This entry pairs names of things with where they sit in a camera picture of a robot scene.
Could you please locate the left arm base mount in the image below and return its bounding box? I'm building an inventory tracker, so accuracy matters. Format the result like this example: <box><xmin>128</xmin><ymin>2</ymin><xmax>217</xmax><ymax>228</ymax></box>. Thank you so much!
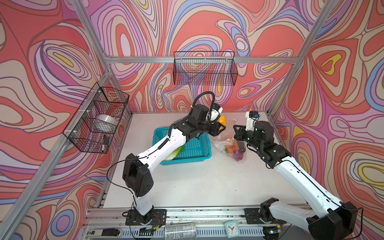
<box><xmin>122</xmin><ymin>208</ymin><xmax>167</xmax><ymax>226</ymax></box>

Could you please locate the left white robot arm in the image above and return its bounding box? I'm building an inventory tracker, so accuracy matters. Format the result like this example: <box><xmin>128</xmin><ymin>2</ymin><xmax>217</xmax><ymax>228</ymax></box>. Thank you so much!
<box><xmin>122</xmin><ymin>104</ymin><xmax>226</xmax><ymax>216</ymax></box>

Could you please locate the black wire basket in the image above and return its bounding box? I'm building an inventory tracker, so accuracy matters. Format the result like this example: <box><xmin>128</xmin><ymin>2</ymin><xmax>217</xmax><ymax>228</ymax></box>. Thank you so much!
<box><xmin>173</xmin><ymin>50</ymin><xmax>238</xmax><ymax>86</ymax></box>
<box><xmin>63</xmin><ymin>83</ymin><xmax>130</xmax><ymax>154</ymax></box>

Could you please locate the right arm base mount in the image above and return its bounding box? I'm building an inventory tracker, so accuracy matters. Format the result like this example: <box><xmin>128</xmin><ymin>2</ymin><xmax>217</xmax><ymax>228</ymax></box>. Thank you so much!
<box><xmin>241</xmin><ymin>198</ymin><xmax>287</xmax><ymax>225</ymax></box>

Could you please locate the small teal alarm clock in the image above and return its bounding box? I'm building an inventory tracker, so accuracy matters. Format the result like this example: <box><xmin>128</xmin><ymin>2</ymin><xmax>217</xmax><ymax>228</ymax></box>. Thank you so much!
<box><xmin>225</xmin><ymin>221</ymin><xmax>240</xmax><ymax>238</ymax></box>

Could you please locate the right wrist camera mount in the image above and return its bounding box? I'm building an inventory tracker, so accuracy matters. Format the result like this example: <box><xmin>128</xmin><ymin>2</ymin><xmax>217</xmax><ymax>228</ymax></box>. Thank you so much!
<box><xmin>246</xmin><ymin>111</ymin><xmax>260</xmax><ymax>131</ymax></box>

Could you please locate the green lettuce leaf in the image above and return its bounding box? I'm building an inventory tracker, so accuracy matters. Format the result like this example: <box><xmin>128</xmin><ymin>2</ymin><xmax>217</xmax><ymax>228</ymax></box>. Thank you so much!
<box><xmin>164</xmin><ymin>146</ymin><xmax>185</xmax><ymax>161</ymax></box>

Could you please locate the purple red onion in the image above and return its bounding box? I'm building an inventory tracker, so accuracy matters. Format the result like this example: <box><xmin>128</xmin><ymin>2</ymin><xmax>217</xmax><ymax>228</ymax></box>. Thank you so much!
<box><xmin>234</xmin><ymin>150</ymin><xmax>245</xmax><ymax>161</ymax></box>

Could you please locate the black power strip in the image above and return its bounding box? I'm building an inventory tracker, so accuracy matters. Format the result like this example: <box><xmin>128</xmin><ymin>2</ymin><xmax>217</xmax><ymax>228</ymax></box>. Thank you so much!
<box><xmin>86</xmin><ymin>228</ymin><xmax>122</xmax><ymax>238</ymax></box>

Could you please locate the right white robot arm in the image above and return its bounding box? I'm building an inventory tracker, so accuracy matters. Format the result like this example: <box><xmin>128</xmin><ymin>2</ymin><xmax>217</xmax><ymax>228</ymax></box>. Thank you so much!
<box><xmin>234</xmin><ymin>121</ymin><xmax>358</xmax><ymax>240</ymax></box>

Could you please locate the teal plastic basket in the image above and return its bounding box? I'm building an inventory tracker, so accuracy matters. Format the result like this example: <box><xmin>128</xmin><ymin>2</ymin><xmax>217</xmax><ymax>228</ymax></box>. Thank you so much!
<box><xmin>160</xmin><ymin>133</ymin><xmax>212</xmax><ymax>166</ymax></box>

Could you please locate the silver tape roll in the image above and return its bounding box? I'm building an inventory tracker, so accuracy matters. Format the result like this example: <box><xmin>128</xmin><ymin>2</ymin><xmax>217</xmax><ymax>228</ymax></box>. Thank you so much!
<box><xmin>95</xmin><ymin>114</ymin><xmax>118</xmax><ymax>134</ymax></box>

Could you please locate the back black wire basket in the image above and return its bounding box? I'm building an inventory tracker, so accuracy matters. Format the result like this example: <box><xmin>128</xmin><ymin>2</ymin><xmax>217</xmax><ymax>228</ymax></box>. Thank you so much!
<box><xmin>173</xmin><ymin>50</ymin><xmax>238</xmax><ymax>86</ymax></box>

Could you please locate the clear zip top bag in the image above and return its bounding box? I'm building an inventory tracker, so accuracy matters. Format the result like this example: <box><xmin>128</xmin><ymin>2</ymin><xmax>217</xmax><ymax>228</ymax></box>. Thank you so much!
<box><xmin>209</xmin><ymin>119</ymin><xmax>246</xmax><ymax>162</ymax></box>

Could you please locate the silver drink can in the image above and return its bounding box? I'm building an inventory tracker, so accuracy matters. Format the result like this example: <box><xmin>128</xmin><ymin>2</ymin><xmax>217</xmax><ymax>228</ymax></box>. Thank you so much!
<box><xmin>164</xmin><ymin>223</ymin><xmax>197</xmax><ymax>240</ymax></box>

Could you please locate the orange carrot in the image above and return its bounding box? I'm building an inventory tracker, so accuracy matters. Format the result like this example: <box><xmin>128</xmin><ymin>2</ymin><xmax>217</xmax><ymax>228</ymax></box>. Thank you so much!
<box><xmin>225</xmin><ymin>145</ymin><xmax>238</xmax><ymax>156</ymax></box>

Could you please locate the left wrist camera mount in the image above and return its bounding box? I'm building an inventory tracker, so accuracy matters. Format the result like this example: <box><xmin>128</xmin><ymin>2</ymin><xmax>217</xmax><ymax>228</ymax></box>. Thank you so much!
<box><xmin>210</xmin><ymin>103</ymin><xmax>223</xmax><ymax>122</ymax></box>

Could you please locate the left black wire basket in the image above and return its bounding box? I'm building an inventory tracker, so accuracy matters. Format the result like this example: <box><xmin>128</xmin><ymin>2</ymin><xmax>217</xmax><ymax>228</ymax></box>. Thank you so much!
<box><xmin>63</xmin><ymin>83</ymin><xmax>130</xmax><ymax>154</ymax></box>

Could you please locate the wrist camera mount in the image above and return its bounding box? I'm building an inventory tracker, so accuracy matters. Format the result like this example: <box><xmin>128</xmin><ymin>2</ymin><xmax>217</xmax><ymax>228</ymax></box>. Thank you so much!
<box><xmin>246</xmin><ymin>111</ymin><xmax>260</xmax><ymax>131</ymax></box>
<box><xmin>210</xmin><ymin>103</ymin><xmax>223</xmax><ymax>122</ymax></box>

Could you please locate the black corrugated cable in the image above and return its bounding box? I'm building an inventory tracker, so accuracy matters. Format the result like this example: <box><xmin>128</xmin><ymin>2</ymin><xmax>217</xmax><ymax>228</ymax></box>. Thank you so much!
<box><xmin>191</xmin><ymin>91</ymin><xmax>216</xmax><ymax>109</ymax></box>

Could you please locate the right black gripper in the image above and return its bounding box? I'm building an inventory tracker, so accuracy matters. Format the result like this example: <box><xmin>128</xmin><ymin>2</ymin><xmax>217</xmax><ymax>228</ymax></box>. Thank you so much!
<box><xmin>233</xmin><ymin>124</ymin><xmax>262</xmax><ymax>151</ymax></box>

